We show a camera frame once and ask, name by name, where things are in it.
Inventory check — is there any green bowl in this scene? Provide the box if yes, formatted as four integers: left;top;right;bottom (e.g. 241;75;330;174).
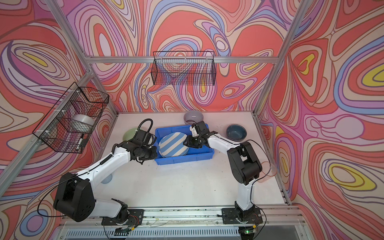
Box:
123;128;137;141

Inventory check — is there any grey purple bowl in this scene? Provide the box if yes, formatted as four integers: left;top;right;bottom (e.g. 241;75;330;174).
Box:
183;111;204;125

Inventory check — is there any dark blue bowl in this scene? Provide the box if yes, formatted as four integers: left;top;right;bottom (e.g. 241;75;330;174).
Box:
226;124;248;142

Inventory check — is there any clear blue plastic cup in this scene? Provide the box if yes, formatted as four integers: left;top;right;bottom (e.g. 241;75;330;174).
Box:
101;174;113;185

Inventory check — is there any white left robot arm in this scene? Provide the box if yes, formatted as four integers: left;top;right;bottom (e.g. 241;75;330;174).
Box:
53;130;158;225

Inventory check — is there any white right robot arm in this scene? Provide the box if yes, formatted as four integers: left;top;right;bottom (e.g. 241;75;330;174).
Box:
184;121;263;223

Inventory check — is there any white tape roll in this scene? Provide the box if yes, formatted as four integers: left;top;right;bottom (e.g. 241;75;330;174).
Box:
70;114;95;134

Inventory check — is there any clear pink plastic cup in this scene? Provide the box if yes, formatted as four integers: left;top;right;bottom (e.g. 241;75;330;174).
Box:
259;161;277;182

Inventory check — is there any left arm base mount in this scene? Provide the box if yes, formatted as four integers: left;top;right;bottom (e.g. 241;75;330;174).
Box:
102;209;145;227

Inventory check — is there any black wire basket left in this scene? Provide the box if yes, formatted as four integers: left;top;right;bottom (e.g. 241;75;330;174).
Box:
33;83;110;154

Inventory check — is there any black wire basket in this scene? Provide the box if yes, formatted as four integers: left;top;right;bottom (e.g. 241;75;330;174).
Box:
151;50;217;87
33;83;110;154

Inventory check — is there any black wire basket back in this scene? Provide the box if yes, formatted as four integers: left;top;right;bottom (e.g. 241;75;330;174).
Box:
151;50;217;87

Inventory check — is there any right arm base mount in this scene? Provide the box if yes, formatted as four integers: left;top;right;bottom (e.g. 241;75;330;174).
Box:
218;206;264;226

